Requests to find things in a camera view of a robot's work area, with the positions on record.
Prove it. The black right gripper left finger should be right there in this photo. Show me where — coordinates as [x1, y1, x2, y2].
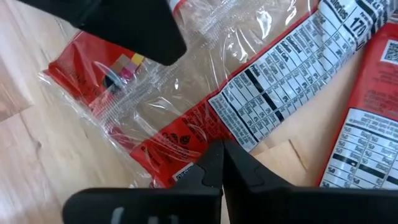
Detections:
[62, 139, 224, 224]

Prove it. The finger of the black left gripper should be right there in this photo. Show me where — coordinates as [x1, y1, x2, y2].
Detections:
[18, 0, 187, 67]

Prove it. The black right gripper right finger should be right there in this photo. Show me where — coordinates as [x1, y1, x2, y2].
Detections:
[223, 139, 398, 224]

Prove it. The red popcorn bag clear wrap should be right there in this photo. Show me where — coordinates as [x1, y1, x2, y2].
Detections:
[39, 0, 398, 189]

